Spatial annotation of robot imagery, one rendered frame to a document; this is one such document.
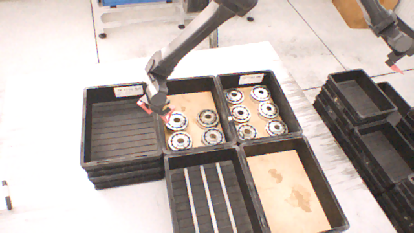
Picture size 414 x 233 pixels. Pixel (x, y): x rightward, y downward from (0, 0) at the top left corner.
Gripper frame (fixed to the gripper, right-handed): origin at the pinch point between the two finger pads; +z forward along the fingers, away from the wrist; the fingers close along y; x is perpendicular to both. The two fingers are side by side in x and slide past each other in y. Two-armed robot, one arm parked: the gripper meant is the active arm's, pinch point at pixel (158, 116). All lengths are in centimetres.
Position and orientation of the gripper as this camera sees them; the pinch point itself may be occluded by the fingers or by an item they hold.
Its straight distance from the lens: 114.9
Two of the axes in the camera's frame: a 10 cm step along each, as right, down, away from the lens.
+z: 0.3, 6.9, 7.2
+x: 5.8, -6.0, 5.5
